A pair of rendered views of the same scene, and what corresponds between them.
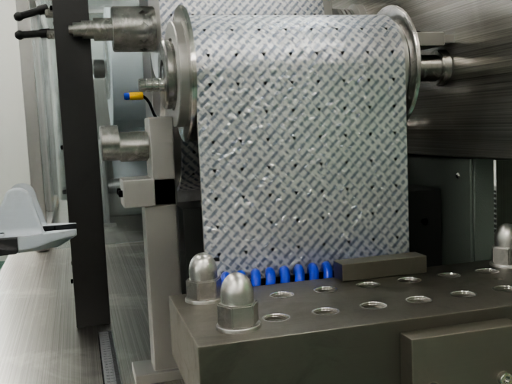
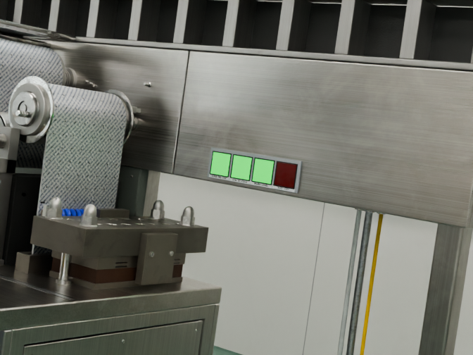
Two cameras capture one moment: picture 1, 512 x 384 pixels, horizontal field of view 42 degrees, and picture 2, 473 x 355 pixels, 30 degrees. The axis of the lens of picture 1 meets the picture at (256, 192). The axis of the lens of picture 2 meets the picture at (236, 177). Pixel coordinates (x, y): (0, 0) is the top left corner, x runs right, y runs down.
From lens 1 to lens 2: 1.42 m
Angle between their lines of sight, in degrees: 39
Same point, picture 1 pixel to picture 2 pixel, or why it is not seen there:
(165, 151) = (15, 146)
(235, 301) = (92, 215)
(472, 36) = (151, 113)
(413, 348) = (148, 237)
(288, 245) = (71, 199)
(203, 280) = (58, 208)
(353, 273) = (104, 214)
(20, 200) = not seen: outside the picture
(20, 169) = not seen: outside the picture
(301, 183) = (80, 170)
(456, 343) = (160, 237)
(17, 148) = not seen: outside the picture
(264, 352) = (103, 234)
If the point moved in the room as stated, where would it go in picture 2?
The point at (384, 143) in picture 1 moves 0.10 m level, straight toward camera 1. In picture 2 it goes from (112, 157) to (127, 160)
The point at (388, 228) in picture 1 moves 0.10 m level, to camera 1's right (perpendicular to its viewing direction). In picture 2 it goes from (108, 197) to (144, 199)
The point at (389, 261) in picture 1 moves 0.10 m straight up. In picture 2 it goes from (117, 210) to (122, 167)
